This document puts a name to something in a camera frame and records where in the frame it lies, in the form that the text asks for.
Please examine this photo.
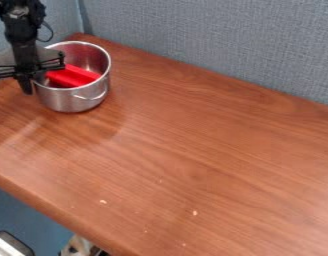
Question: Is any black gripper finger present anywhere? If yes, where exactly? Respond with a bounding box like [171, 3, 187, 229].
[16, 74, 33, 95]

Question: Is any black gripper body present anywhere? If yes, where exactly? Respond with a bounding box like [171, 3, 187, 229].
[0, 39, 65, 79]

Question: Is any red plastic block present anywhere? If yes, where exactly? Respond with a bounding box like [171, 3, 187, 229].
[45, 64, 101, 88]

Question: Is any metal pot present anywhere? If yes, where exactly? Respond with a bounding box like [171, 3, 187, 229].
[33, 41, 112, 113]

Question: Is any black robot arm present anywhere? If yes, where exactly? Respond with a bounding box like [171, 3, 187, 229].
[0, 0, 65, 95]

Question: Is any grey device below table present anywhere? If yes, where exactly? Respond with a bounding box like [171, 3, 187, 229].
[0, 231, 35, 256]

